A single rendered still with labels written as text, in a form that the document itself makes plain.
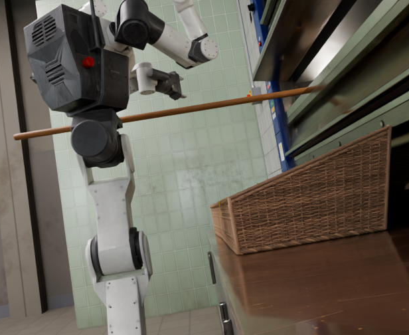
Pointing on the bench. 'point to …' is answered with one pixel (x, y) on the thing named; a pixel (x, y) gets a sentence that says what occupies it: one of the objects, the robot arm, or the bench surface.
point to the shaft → (171, 111)
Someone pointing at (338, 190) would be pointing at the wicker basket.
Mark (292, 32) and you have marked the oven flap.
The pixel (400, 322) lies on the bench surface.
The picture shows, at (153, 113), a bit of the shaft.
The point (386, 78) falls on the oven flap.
